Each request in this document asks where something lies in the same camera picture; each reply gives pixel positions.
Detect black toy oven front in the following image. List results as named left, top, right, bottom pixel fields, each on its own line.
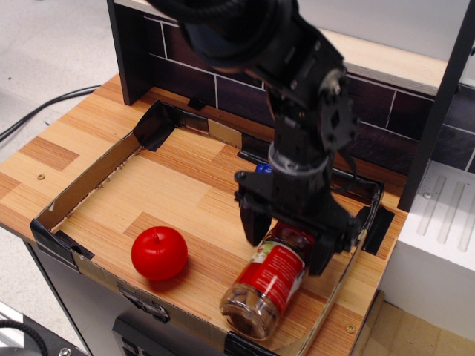
left=112, top=317, right=223, bottom=355

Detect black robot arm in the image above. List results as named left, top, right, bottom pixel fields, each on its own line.
left=153, top=1, right=361, bottom=275

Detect red lid basil spice bottle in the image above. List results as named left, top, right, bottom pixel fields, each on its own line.
left=220, top=222, right=314, bottom=340

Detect black cables on floor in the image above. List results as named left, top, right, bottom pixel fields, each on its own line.
left=0, top=85, right=102, bottom=142

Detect cardboard fence with black tape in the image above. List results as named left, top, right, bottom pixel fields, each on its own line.
left=30, top=102, right=384, bottom=355

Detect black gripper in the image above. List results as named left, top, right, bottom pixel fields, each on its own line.
left=235, top=167, right=362, bottom=276

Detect blue toy grape bunch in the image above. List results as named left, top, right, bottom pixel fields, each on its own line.
left=255, top=163, right=273, bottom=174

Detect white toy sink drainboard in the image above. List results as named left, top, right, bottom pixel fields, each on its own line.
left=381, top=162, right=474, bottom=340

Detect red toy apple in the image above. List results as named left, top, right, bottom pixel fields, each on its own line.
left=131, top=226, right=188, bottom=281

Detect wooden shelf with dark posts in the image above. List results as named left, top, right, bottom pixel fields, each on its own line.
left=108, top=1, right=474, bottom=211

